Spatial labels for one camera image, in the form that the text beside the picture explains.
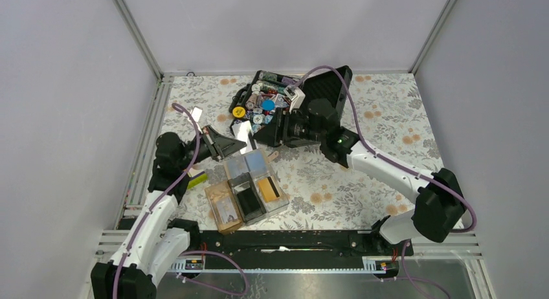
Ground blue round poker chip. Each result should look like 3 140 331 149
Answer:
262 100 275 111

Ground black poker chip case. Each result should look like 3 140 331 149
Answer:
229 65 357 148

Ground clear transparent card holder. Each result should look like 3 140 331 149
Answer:
251 165 289 217

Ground black VIP cards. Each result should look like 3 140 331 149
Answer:
236 188 263 221

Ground yellow round poker chip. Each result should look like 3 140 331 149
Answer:
232 106 247 118

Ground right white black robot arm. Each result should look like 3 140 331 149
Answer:
253 99 467 255

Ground gold magnetic stripe cards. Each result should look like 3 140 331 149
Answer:
257 177 280 203

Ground colourful sticky note stack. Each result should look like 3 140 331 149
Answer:
188 169 208 189

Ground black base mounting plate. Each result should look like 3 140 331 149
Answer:
190 230 414 271

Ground floral patterned table mat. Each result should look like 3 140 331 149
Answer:
161 74 443 230

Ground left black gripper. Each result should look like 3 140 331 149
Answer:
177 124 247 170

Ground silver magnetic stripe cards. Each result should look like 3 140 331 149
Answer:
216 197 238 224

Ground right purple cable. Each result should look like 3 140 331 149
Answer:
291 65 478 234

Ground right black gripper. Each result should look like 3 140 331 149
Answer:
253 107 325 146

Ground smoky black card holder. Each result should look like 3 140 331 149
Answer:
228 173 267 225

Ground amber transparent card holder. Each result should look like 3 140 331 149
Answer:
204 181 243 235

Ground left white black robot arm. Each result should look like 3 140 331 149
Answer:
91 126 247 298

